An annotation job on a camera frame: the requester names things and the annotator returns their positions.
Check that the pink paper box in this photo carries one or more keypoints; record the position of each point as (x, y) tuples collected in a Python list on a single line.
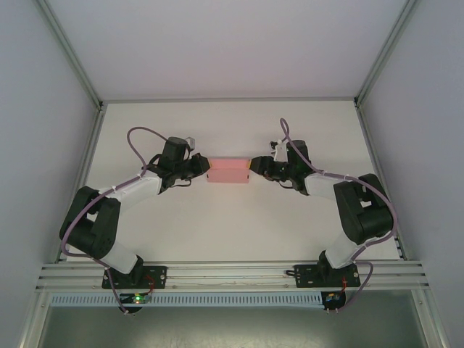
[(228, 172)]

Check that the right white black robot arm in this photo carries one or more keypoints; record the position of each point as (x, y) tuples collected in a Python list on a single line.
[(322, 185)]

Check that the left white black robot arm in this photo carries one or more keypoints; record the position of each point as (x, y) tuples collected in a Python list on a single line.
[(137, 188)]

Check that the small black clip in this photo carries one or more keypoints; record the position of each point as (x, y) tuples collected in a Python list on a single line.
[(290, 272)]

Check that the small circuit board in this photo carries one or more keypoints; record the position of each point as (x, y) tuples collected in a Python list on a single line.
[(331, 298)]

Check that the circuit board with green light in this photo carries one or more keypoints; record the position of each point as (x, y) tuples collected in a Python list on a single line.
[(137, 299)]

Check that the aluminium table side rail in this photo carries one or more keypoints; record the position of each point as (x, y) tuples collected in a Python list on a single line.
[(95, 134), (366, 134)]

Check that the aluminium mounting rail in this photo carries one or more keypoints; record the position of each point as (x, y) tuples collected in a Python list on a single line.
[(232, 272)]

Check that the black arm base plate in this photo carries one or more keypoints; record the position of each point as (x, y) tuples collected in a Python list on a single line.
[(159, 277), (302, 277)]

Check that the aluminium frame post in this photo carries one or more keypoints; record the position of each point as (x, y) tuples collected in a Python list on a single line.
[(75, 58), (382, 58)]

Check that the aluminium frame leg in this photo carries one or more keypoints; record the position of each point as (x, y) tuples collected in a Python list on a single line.
[(34, 319), (429, 319)]

